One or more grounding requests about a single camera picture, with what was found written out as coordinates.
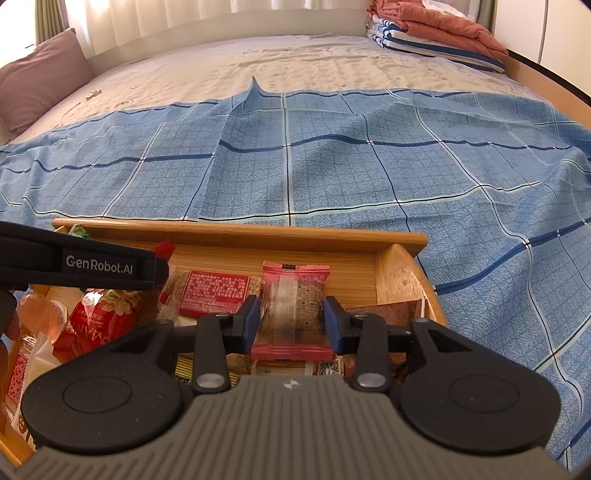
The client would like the white flower cake packet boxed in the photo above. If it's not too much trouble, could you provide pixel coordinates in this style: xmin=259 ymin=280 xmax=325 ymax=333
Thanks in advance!
xmin=4 ymin=331 xmax=63 ymax=451

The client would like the white mattress pad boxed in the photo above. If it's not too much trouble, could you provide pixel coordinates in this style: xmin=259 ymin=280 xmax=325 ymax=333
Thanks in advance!
xmin=14 ymin=35 xmax=536 ymax=143

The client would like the red label cracker pack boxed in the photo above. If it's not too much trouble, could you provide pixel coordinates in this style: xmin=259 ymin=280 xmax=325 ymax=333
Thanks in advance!
xmin=158 ymin=267 xmax=263 ymax=325

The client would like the mauve pillow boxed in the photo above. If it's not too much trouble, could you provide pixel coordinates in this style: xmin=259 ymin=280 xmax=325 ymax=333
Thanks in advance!
xmin=1 ymin=29 xmax=94 ymax=139

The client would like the folded blue striped blanket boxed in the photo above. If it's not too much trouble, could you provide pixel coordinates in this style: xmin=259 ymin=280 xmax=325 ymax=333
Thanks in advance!
xmin=366 ymin=15 xmax=505 ymax=73

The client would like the green candy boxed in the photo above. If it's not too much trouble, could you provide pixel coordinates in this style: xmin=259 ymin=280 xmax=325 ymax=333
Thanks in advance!
xmin=68 ymin=224 xmax=92 ymax=240

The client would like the white curtain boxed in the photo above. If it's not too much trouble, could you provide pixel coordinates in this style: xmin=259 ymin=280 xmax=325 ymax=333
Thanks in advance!
xmin=34 ymin=0 xmax=385 ymax=61

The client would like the folded pink blanket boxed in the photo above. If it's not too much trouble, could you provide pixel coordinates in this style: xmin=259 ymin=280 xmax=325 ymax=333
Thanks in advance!
xmin=369 ymin=1 xmax=508 ymax=60

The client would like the small red candy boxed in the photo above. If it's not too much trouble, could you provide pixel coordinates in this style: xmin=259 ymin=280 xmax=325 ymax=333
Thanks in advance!
xmin=152 ymin=240 xmax=175 ymax=262

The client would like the pink jelly cup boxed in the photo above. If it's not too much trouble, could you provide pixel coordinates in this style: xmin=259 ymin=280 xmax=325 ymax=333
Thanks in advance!
xmin=17 ymin=292 xmax=67 ymax=343

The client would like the pink cracker pack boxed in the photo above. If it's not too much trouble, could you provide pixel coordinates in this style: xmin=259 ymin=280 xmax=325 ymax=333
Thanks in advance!
xmin=250 ymin=261 xmax=334 ymax=362

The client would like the blue checked bed sheet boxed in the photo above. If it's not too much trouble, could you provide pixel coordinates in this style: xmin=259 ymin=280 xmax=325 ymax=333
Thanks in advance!
xmin=1 ymin=83 xmax=590 ymax=469

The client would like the red Marth snack bag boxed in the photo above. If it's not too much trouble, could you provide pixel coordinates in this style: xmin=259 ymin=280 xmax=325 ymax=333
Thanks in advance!
xmin=52 ymin=289 xmax=160 ymax=363

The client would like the wooden serving tray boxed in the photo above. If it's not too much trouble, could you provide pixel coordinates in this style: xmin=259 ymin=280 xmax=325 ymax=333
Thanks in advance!
xmin=14 ymin=218 xmax=448 ymax=479

